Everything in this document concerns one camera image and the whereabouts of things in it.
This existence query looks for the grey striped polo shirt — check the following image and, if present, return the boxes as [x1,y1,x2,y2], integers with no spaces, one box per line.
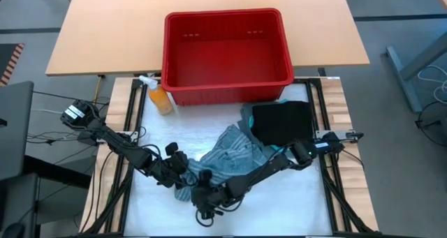
[173,124,279,202]

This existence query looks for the dark grey flat panel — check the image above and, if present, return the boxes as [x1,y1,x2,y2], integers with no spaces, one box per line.
[0,80,34,181]

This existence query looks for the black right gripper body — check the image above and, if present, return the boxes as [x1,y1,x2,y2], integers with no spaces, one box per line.
[190,181,230,215]

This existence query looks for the striped hazard floor mat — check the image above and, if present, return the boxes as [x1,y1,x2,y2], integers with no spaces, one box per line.
[0,43,25,87]

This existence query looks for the orange spray bottle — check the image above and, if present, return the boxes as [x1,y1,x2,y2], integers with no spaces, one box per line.
[138,75,175,117]

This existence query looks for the grey-green garment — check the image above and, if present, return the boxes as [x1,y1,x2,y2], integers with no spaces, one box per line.
[237,103,280,155]

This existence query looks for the black aluminium table frame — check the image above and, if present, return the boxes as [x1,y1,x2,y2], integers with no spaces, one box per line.
[82,76,376,238]

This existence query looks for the yellow floor cable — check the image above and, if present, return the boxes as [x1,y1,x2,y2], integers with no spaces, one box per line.
[92,75,105,105]

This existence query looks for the black round stand base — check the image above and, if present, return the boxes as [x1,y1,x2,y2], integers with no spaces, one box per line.
[415,101,447,147]

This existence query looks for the turquoise shorts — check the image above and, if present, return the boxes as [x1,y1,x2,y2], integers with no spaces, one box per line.
[268,98,291,152]

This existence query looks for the grey metal desk leg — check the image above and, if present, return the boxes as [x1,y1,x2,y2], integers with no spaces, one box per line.
[385,31,447,114]

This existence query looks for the black garment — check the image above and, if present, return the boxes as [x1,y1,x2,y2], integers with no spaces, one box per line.
[251,101,315,147]

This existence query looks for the light wooden desk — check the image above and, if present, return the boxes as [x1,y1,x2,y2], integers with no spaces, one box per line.
[45,0,371,77]

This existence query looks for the red plastic laundry bin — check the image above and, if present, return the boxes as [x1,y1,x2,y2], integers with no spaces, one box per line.
[161,7,295,107]

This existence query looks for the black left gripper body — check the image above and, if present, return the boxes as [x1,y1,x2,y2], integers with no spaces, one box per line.
[152,151,190,189]

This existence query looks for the white floor cable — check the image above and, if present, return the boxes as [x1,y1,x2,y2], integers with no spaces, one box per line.
[417,64,447,105]

